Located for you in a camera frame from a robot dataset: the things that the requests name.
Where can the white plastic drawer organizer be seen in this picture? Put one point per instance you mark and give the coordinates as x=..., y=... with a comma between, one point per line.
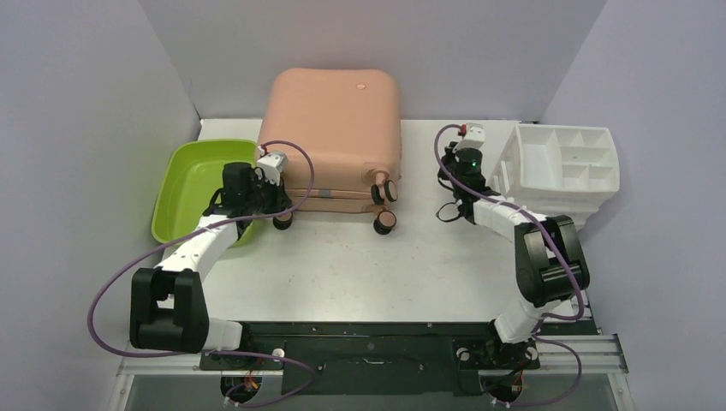
x=554, y=169

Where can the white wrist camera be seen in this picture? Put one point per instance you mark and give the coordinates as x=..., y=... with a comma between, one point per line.
x=472, y=137
x=270, y=167

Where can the green plastic tray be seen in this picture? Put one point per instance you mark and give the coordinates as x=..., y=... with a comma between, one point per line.
x=193, y=175

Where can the pink hard-shell suitcase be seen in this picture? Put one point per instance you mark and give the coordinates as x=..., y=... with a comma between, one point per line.
x=341, y=132

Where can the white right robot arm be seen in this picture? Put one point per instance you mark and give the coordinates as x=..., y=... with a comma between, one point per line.
x=550, y=266

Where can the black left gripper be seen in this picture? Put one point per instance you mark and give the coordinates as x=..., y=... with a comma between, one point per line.
x=280, y=199

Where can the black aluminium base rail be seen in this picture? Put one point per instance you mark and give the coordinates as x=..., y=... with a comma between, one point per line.
x=361, y=365

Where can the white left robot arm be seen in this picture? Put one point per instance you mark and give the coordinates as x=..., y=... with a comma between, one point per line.
x=168, y=308

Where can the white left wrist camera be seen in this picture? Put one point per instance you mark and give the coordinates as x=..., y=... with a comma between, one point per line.
x=270, y=167

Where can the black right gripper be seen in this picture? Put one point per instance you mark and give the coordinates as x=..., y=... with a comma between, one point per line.
x=454, y=156

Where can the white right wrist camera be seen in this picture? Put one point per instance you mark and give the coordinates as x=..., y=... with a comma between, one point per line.
x=472, y=137

